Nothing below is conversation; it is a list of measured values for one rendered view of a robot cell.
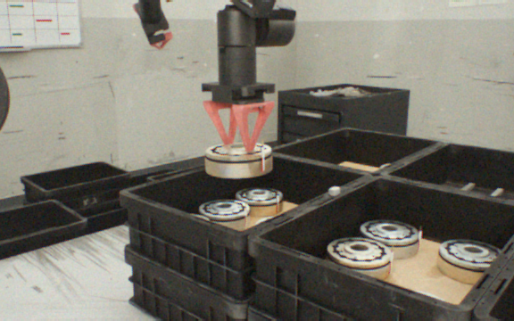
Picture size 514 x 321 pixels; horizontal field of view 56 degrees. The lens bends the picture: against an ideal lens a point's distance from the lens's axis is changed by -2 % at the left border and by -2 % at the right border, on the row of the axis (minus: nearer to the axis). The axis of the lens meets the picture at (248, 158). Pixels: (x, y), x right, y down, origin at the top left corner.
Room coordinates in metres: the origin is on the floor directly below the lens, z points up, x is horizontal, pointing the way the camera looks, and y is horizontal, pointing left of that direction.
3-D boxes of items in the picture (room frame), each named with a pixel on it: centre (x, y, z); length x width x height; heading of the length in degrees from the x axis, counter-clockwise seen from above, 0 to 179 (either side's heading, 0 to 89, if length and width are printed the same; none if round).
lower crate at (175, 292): (0.87, -0.01, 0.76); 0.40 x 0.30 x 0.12; 139
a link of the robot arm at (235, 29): (0.74, 0.01, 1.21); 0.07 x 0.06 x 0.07; 133
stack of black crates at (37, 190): (2.06, 0.76, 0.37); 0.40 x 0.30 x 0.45; 133
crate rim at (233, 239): (0.87, -0.01, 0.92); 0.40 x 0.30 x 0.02; 139
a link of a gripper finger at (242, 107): (0.73, 0.01, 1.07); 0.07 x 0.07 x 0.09; 42
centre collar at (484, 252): (0.71, -0.36, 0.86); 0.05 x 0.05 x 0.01
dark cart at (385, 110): (2.65, -0.53, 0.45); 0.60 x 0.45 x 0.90; 133
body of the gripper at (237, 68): (0.73, 0.02, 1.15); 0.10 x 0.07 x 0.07; 42
